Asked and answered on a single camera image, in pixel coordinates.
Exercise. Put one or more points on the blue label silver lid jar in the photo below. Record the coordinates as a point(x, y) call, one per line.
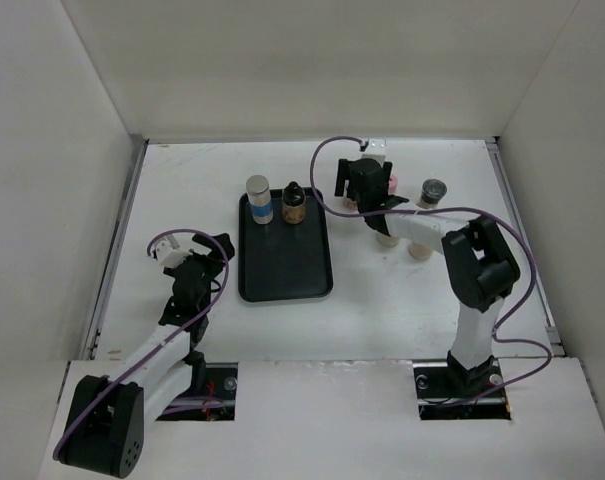
point(259, 198)

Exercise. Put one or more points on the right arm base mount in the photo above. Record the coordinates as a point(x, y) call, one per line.
point(440, 397)

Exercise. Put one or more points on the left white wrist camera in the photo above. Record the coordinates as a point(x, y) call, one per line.
point(167, 251)

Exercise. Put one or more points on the white lid red label jar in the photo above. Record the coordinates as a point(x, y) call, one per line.
point(350, 203)

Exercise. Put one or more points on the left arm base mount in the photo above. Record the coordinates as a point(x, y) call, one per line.
point(211, 396)

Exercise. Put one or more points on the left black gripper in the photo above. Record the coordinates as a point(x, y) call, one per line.
point(214, 259)

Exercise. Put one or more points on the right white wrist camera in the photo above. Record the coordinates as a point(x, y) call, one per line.
point(375, 149)

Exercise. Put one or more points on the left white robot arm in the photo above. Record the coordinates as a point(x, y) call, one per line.
point(166, 376)

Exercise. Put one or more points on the black plastic tray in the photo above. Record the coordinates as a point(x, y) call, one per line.
point(279, 261)

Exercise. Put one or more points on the pink lid spice bottle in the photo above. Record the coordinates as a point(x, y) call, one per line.
point(392, 185)

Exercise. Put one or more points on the yellow lid white bottle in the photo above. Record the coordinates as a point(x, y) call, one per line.
point(419, 251)

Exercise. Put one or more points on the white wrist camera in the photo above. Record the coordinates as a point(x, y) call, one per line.
point(167, 251)
point(375, 149)

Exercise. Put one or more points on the black lid grinder bottle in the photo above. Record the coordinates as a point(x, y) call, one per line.
point(387, 241)

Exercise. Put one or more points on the clear lid pepper grinder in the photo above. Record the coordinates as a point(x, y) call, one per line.
point(432, 192)

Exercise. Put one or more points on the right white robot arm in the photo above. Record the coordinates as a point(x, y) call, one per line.
point(480, 265)

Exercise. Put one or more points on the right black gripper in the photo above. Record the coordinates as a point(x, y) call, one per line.
point(345, 173)

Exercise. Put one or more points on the small black cap spice bottle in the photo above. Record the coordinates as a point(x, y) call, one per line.
point(293, 203)

